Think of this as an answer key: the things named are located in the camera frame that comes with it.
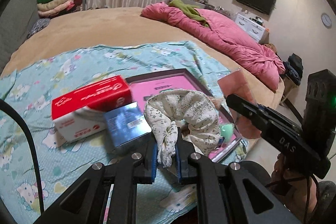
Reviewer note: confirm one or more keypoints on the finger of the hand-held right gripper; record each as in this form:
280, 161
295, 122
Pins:
244, 108

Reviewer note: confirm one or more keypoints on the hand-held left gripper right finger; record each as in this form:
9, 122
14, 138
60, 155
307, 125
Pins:
181, 161

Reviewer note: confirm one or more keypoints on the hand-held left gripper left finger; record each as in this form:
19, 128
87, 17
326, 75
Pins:
152, 161

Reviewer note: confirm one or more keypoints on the clear bag with pink sponge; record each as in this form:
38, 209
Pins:
236, 82

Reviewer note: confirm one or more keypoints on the white floral cloth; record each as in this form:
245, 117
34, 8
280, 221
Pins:
183, 108

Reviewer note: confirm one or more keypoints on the pink box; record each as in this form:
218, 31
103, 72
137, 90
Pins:
168, 82

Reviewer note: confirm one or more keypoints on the person's right hand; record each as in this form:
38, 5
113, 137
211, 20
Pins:
282, 174

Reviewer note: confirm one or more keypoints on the green sponge in clear bag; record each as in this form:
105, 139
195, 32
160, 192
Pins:
227, 132

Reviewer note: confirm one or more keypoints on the dark blue box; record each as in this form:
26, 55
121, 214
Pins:
126, 124

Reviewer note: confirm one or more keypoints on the dark clothes pile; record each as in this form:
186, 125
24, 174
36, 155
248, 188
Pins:
295, 66

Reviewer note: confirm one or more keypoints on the pink duvet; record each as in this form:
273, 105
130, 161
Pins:
223, 37

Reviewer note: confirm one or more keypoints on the white cabinet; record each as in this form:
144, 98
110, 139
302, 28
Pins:
249, 26

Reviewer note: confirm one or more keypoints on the red and white tissue box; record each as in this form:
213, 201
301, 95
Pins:
86, 98

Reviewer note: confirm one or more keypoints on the green cloth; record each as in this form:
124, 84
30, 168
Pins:
189, 10

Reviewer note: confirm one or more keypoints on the cartoon cat printed blanket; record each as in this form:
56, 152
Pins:
52, 69

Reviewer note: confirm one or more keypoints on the tan bed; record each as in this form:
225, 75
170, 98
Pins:
105, 24

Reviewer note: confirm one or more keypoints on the dark patterned pillow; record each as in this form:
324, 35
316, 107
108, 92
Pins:
38, 27

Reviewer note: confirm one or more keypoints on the stack of folded clothes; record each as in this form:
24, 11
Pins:
57, 2

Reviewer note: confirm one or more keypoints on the grey quilted headboard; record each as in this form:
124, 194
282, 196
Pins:
15, 29

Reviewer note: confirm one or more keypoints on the round wall clock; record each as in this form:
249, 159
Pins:
326, 20

